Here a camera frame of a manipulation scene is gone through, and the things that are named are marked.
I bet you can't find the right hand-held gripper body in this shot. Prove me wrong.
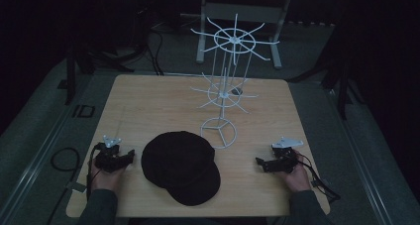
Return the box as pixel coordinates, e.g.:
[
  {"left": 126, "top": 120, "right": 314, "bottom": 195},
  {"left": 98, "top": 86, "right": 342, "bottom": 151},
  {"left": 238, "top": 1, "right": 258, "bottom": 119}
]
[{"left": 263, "top": 137, "right": 304, "bottom": 174}]

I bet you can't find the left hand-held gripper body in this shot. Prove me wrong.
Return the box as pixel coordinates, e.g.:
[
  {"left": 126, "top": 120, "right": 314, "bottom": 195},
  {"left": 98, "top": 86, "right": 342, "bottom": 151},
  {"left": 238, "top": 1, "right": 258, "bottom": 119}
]
[{"left": 92, "top": 135, "right": 130, "bottom": 173}]

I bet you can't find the black cap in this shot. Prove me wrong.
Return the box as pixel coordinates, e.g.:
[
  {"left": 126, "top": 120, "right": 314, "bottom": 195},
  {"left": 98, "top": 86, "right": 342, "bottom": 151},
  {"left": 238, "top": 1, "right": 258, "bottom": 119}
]
[{"left": 141, "top": 130, "right": 222, "bottom": 207}]

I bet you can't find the white wire hat rack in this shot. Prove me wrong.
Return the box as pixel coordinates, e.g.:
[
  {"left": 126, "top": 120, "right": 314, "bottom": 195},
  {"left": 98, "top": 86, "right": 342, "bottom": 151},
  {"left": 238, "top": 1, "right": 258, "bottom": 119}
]
[{"left": 189, "top": 13, "right": 280, "bottom": 150}]

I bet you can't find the person's left hand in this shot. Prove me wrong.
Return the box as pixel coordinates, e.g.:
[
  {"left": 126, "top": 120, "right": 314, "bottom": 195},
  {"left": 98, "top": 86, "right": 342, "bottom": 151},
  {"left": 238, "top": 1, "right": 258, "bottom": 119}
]
[{"left": 89, "top": 157, "right": 129, "bottom": 195}]

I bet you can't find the person's right hand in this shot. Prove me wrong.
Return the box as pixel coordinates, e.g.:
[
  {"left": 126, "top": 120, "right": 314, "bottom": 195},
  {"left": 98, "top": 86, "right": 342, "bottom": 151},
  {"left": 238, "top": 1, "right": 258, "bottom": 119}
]
[{"left": 276, "top": 149, "right": 312, "bottom": 193}]

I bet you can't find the black tripod stand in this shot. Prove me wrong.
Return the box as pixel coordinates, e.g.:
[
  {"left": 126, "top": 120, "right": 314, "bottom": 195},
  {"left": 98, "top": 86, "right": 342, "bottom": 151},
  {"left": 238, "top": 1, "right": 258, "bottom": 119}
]
[
  {"left": 63, "top": 0, "right": 164, "bottom": 106},
  {"left": 286, "top": 20, "right": 366, "bottom": 121}
]

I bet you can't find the grey metal stand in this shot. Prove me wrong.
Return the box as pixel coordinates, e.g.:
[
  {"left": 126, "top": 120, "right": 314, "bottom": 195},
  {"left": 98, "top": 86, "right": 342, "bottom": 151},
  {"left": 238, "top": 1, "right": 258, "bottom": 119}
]
[{"left": 195, "top": 0, "right": 293, "bottom": 70}]

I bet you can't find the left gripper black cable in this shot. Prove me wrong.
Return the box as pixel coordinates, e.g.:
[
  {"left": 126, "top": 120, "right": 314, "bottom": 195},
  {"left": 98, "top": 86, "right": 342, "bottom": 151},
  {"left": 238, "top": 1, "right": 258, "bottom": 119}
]
[{"left": 84, "top": 142, "right": 102, "bottom": 200}]

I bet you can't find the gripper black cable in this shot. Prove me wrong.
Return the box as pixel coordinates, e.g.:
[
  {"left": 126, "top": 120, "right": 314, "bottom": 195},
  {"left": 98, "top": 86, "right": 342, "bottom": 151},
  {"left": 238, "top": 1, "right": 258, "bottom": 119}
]
[
  {"left": 296, "top": 152, "right": 342, "bottom": 203},
  {"left": 84, "top": 142, "right": 102, "bottom": 200}
]

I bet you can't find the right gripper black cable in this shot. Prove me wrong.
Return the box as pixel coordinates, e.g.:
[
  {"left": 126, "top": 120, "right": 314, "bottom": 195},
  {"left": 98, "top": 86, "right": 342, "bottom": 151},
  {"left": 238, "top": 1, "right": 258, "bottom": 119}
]
[{"left": 296, "top": 152, "right": 342, "bottom": 203}]

